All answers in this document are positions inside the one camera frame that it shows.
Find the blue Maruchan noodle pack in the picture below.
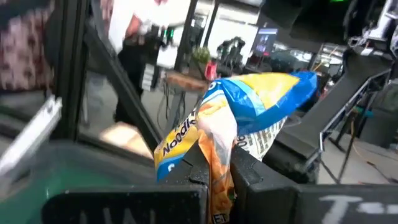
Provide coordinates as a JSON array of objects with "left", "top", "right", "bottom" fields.
[{"left": 154, "top": 71, "right": 318, "bottom": 224}]

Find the small lit monitor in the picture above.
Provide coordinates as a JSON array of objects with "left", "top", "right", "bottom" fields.
[{"left": 251, "top": 27, "right": 279, "bottom": 57}]

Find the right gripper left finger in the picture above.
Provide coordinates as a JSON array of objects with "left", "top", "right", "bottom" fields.
[{"left": 42, "top": 142, "right": 210, "bottom": 224}]

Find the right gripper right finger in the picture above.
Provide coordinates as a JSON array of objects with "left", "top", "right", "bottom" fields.
[{"left": 231, "top": 146, "right": 398, "bottom": 224}]

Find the dark table with metal edge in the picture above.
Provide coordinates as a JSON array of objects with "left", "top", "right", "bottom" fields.
[{"left": 263, "top": 49, "right": 393, "bottom": 184}]

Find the small red container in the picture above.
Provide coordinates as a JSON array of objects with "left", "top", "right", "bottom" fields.
[{"left": 204, "top": 60, "right": 218, "bottom": 82}]

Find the green table mat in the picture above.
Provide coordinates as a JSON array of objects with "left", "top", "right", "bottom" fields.
[{"left": 0, "top": 139, "right": 156, "bottom": 224}]

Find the silver metal bar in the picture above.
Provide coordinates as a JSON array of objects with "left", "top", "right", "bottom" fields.
[{"left": 0, "top": 96, "right": 63, "bottom": 187}]

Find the background wooden table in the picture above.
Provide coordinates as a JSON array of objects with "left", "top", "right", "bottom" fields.
[{"left": 163, "top": 70, "right": 209, "bottom": 131}]

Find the small background potted plant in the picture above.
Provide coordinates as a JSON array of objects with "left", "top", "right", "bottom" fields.
[{"left": 188, "top": 45, "right": 212, "bottom": 78}]

